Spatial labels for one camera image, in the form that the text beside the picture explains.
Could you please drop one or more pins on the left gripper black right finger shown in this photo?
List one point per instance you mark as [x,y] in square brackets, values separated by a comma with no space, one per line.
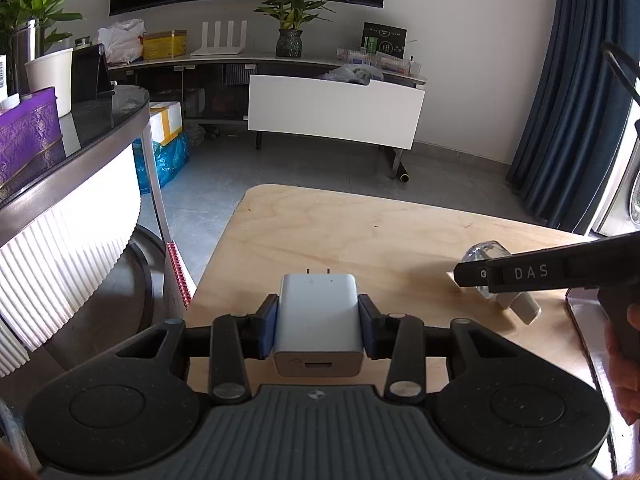
[399,338]

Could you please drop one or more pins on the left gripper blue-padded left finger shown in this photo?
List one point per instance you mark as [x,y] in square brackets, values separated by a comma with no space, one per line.
[235,339]

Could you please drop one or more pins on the white square usb charger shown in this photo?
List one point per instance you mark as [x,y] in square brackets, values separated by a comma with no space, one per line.
[318,331]

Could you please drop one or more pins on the person's right hand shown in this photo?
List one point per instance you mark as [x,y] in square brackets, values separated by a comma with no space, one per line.
[623,375]

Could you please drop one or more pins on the silver washing machine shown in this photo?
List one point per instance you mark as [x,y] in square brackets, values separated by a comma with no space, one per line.
[618,211]

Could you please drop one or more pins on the dark blue curtain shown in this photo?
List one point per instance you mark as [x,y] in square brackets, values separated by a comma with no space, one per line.
[579,114]

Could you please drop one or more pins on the round black-top side table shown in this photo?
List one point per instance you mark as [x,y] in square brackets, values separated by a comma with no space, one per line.
[64,230]

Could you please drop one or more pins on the blue plastic bag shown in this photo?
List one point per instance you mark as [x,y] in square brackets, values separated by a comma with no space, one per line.
[169,161]

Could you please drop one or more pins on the orange-rimmed cardboard box tray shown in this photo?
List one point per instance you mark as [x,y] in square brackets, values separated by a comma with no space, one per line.
[620,453]

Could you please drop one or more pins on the white yellow cardboard box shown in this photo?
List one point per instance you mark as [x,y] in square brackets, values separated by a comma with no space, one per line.
[165,121]

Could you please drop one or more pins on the white tv console cabinet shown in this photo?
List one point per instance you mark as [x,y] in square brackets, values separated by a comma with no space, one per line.
[265,94]

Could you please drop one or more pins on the purple storage tray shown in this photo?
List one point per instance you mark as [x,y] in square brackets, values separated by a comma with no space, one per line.
[31,140]

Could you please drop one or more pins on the white wifi router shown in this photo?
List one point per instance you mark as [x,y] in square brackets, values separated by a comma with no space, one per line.
[231,42]

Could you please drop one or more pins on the dark green display box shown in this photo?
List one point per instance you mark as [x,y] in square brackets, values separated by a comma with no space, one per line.
[385,39]

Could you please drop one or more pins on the yellow tin box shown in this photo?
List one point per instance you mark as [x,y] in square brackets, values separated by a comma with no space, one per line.
[169,44]

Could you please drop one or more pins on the white plastic bag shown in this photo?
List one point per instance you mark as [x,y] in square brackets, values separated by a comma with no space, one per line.
[122,41]

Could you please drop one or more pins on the white paper cup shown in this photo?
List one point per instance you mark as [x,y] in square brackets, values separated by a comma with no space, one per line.
[53,70]

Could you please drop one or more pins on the bamboo plant in dark vase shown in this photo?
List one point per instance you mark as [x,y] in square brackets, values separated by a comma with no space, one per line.
[292,16]

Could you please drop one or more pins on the bamboo plant on side table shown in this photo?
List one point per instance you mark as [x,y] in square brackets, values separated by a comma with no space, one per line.
[28,30]

